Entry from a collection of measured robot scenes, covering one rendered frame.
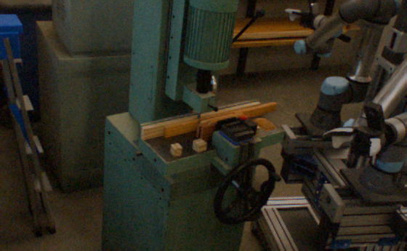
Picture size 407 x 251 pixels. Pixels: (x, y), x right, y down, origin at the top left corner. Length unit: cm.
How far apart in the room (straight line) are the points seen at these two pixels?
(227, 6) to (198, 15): 11
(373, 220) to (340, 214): 16
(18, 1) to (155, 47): 161
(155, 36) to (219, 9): 34
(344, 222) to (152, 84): 95
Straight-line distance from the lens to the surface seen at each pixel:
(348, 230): 203
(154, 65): 194
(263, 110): 214
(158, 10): 186
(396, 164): 161
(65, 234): 276
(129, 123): 215
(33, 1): 338
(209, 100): 184
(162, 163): 173
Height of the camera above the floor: 184
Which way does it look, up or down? 27 degrees down
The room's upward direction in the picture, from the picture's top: 8 degrees clockwise
